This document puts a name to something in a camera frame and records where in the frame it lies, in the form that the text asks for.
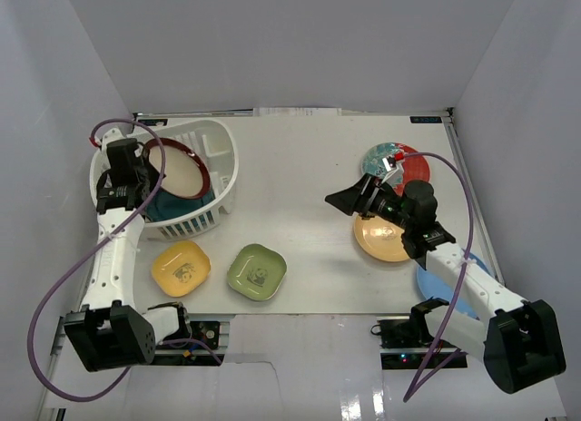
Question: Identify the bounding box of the pale orange round plate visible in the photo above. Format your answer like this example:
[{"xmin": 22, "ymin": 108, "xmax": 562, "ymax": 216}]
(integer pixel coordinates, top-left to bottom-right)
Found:
[{"xmin": 353, "ymin": 215, "xmax": 409, "ymax": 263}]

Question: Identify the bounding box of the light blue plate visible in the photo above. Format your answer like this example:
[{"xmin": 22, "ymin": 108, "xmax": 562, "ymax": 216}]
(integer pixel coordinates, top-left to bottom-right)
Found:
[{"xmin": 416, "ymin": 253, "xmax": 493, "ymax": 320}]

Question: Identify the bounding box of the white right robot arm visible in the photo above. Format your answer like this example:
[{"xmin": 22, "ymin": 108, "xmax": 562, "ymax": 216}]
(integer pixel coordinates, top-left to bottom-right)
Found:
[{"xmin": 325, "ymin": 174, "xmax": 566, "ymax": 394}]

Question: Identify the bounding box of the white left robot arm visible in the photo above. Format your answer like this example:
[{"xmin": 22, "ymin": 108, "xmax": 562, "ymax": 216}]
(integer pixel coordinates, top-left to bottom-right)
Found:
[{"xmin": 64, "ymin": 138, "xmax": 192, "ymax": 372}]

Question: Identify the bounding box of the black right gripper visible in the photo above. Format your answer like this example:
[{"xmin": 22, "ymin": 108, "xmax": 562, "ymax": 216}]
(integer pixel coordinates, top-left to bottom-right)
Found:
[{"xmin": 325, "ymin": 173, "xmax": 413, "ymax": 232}]

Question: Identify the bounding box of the white plastic dish bin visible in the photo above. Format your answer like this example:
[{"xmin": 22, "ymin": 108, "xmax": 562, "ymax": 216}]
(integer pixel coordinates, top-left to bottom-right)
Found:
[{"xmin": 89, "ymin": 116, "xmax": 240, "ymax": 241}]

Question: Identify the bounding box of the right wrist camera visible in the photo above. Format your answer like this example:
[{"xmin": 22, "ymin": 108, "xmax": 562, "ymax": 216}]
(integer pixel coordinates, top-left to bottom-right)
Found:
[{"xmin": 382, "ymin": 152, "xmax": 404, "ymax": 184}]

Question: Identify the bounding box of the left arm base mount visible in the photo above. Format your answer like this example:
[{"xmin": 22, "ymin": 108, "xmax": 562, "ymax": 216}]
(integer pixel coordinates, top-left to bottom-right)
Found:
[{"xmin": 152, "ymin": 320, "xmax": 229, "ymax": 367}]

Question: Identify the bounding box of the yellow square panda dish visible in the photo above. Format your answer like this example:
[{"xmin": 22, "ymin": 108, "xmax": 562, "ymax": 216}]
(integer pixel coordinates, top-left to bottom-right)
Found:
[{"xmin": 151, "ymin": 240, "xmax": 212, "ymax": 298}]

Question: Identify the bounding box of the teal scalloped plate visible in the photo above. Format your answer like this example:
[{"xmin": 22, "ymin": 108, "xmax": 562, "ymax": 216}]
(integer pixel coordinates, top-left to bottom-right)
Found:
[{"xmin": 145, "ymin": 190, "xmax": 214, "ymax": 222}]

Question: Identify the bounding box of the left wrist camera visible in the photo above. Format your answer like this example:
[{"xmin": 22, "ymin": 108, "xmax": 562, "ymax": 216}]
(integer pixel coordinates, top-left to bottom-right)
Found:
[{"xmin": 90, "ymin": 127, "xmax": 125, "ymax": 151}]

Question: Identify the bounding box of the green square panda dish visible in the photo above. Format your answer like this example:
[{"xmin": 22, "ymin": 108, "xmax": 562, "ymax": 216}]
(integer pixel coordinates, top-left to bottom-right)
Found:
[{"xmin": 226, "ymin": 243, "xmax": 288, "ymax": 301}]

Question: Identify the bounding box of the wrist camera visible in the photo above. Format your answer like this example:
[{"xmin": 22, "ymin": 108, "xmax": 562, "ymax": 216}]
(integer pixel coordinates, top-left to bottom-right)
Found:
[
  {"xmin": 382, "ymin": 152, "xmax": 404, "ymax": 184},
  {"xmin": 90, "ymin": 127, "xmax": 125, "ymax": 151}
]

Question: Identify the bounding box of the red and teal floral plate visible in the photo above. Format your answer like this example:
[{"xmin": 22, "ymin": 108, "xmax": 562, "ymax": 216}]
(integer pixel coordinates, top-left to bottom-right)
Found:
[{"xmin": 360, "ymin": 142, "xmax": 430, "ymax": 195}]

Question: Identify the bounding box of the dark red rimmed plate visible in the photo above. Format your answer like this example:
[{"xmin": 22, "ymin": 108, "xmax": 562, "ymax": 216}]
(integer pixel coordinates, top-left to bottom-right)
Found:
[{"xmin": 144, "ymin": 138, "xmax": 211, "ymax": 200}]

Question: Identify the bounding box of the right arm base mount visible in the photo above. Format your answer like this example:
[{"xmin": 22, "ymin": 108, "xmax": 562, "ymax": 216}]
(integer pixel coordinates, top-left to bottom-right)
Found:
[{"xmin": 370, "ymin": 315, "xmax": 468, "ymax": 371}]

